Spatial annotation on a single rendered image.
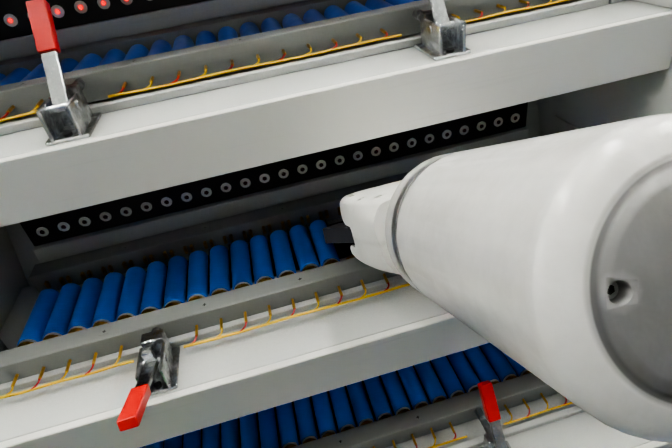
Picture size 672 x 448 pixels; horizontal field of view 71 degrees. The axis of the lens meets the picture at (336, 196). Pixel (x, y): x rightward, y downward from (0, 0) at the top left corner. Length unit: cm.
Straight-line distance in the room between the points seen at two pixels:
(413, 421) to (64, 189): 38
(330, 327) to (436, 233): 23
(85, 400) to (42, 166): 18
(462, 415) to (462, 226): 40
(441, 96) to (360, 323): 19
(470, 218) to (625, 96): 36
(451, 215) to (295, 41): 25
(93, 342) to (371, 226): 26
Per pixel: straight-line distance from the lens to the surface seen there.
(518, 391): 56
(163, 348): 40
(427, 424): 54
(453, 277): 17
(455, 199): 18
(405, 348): 40
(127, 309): 46
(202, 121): 33
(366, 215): 28
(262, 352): 40
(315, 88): 33
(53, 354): 45
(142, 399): 35
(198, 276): 46
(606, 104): 53
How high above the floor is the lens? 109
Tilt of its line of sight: 15 degrees down
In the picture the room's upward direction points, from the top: 12 degrees counter-clockwise
